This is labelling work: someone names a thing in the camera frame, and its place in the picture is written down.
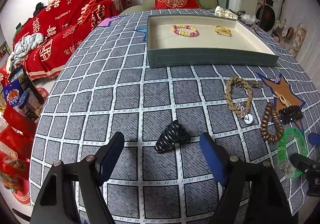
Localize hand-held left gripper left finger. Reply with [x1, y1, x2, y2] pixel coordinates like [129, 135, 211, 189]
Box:
[30, 132, 125, 224]

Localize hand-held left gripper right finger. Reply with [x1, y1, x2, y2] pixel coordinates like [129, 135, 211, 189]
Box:
[199, 132, 293, 224]

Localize green translucent bracelet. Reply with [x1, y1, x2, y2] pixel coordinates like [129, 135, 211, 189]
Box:
[277, 128, 308, 180]

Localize black beaded hair clip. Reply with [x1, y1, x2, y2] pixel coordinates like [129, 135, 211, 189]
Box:
[278, 105, 304, 125]

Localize black hair claw clip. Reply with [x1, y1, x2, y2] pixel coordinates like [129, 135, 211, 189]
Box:
[154, 120, 190, 154]

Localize beige knot hair clip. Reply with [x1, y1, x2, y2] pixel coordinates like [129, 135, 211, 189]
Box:
[272, 91, 290, 105]

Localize brown spiral hair tie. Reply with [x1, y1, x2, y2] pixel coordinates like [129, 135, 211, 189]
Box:
[260, 102, 284, 143]

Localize beige braided hair tie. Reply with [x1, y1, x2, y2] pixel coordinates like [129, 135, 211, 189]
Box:
[224, 77, 254, 118]

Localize grey jewelry tray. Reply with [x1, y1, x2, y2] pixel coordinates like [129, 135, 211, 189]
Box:
[146, 15, 280, 68]

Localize grey checked tablecloth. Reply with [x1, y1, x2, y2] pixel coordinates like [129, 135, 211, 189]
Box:
[29, 8, 316, 224]

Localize brown bar hair clip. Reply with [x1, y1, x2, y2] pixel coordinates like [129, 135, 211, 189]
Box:
[234, 80, 263, 89]

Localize red gift bag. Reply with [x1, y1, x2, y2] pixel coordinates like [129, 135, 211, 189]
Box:
[0, 104, 38, 162]

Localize black box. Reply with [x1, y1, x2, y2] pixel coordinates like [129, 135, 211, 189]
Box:
[7, 65, 46, 121]

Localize blue round tin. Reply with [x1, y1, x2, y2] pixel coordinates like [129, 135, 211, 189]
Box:
[2, 80, 31, 110]

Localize white curtain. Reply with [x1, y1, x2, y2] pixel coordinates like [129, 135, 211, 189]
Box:
[285, 0, 320, 65]

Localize clear plastic bag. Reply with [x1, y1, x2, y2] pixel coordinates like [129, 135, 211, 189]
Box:
[241, 14, 258, 25]

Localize grey white knotted cloth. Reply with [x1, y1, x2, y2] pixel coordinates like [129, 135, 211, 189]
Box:
[14, 32, 46, 69]

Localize cream scrunchie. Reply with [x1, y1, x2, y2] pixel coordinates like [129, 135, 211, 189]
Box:
[214, 6, 238, 20]

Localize red printed blanket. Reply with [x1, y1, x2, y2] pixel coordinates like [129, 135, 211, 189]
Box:
[12, 0, 135, 80]

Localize silver chain with round pendant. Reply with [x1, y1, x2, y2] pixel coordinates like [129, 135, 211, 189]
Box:
[234, 100, 254, 143]

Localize pink yellow spiral hair tie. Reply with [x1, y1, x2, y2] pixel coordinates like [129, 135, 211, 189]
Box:
[171, 24, 200, 38]

